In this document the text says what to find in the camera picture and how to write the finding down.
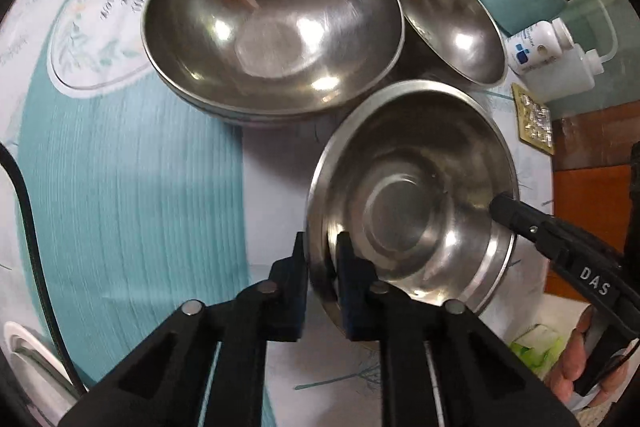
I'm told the clear squeeze bottle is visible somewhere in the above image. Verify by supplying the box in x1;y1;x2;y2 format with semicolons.
520;0;623;104

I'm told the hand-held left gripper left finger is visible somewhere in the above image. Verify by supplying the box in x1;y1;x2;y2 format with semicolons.
59;232;308;427

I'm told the white pill bottle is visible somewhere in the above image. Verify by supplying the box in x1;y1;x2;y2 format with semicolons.
504;18;575;72

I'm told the green plastic bag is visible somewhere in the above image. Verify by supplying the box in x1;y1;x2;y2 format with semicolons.
510;324;566;373

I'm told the clear floral glass plate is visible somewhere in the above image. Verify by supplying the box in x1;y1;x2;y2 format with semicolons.
47;0;211;96

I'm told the small stainless steel bowl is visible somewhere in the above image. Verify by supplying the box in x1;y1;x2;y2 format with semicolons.
389;0;508;88

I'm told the wooden framed glass door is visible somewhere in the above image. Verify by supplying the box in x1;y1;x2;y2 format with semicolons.
542;0;640;303

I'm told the person's right hand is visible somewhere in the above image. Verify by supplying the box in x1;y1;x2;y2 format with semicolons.
547;307;636;413

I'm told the tree print tablecloth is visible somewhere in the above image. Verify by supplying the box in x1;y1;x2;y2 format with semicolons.
0;0;556;427

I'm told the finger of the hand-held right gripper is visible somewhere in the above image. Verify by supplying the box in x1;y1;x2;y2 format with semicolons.
489;192;591;266

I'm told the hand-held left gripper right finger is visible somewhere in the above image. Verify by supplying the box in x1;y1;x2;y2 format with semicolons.
336;232;586;427

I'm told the teal ribbed table runner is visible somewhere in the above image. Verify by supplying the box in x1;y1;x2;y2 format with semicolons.
10;0;281;427

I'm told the pink stainless steel bowl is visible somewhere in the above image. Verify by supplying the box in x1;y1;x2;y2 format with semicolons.
141;0;405;128

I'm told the medium stainless steel bowl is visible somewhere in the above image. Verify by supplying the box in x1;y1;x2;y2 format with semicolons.
306;79;521;315

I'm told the large white plate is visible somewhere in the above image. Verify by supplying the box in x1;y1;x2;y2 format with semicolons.
0;321;88;408

